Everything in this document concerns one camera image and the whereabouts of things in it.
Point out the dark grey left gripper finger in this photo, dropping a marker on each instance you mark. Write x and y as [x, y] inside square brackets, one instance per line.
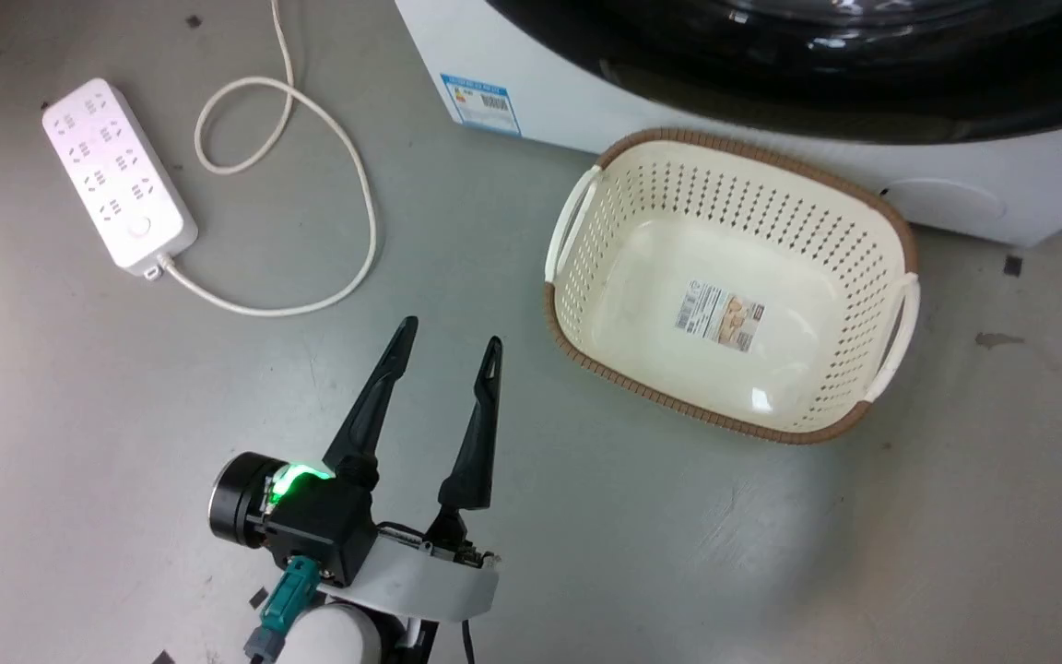
[478, 433]
[374, 406]

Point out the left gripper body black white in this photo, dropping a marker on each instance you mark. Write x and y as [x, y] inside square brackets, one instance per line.
[337, 539]

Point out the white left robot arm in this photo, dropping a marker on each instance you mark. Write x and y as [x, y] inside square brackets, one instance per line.
[337, 638]

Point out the white washing machine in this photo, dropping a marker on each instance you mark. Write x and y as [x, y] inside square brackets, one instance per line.
[568, 92]

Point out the black round washing machine door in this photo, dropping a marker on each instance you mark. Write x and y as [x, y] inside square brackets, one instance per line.
[771, 65]

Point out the paper label sticker in basket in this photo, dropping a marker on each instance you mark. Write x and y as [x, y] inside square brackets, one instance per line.
[721, 316]

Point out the cream laundry basket brown rim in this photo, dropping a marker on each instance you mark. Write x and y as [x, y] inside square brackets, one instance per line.
[725, 277]

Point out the blue energy label sticker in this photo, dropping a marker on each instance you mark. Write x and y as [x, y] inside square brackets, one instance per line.
[481, 104]

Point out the white power strip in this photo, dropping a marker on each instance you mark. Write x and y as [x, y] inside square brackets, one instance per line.
[116, 175]

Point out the round white filter cover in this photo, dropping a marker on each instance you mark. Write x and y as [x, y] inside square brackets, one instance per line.
[946, 201]

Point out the small black floor tape piece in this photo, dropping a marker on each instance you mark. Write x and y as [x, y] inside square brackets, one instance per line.
[1012, 266]

